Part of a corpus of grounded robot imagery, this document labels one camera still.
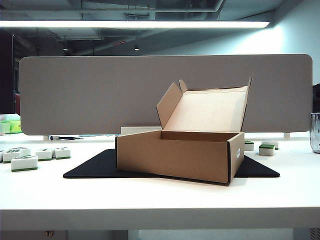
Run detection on brown cardboard paper box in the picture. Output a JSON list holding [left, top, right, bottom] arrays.
[[115, 74, 254, 187]]

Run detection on white open carton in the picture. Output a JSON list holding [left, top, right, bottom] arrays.
[[120, 126, 163, 137]]

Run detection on grey felt desk partition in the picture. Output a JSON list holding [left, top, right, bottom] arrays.
[[19, 53, 314, 137]]

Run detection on black rectangular desk mat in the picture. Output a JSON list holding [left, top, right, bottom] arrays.
[[62, 149, 280, 180]]

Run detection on black precision screwdriver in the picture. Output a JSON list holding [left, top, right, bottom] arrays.
[[48, 135, 84, 141]]

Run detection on long ceiling light strip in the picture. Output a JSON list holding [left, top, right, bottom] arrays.
[[0, 20, 271, 29]]

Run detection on green yellow plastic bag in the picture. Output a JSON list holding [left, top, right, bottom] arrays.
[[0, 119, 22, 136]]

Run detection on clear glass cup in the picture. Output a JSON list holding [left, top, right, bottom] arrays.
[[310, 112, 320, 154]]

